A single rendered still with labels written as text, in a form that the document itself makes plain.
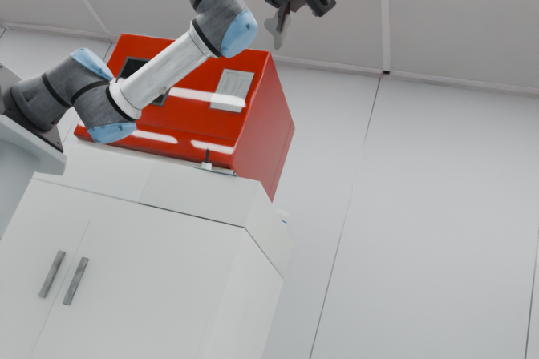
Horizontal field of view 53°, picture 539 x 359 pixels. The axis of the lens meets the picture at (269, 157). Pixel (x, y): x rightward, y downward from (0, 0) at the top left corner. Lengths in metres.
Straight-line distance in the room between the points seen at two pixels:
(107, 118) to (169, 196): 0.34
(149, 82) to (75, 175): 0.53
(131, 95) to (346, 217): 2.53
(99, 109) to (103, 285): 0.51
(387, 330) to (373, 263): 0.43
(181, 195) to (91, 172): 0.33
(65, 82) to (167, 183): 0.42
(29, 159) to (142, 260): 0.42
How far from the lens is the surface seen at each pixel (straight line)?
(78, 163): 1.86
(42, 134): 1.58
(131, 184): 1.74
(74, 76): 1.53
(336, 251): 3.69
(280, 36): 1.27
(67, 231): 1.77
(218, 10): 1.37
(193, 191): 1.65
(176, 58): 1.41
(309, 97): 4.22
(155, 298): 1.58
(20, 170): 1.53
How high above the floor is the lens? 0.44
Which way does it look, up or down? 22 degrees up
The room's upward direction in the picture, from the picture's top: 18 degrees clockwise
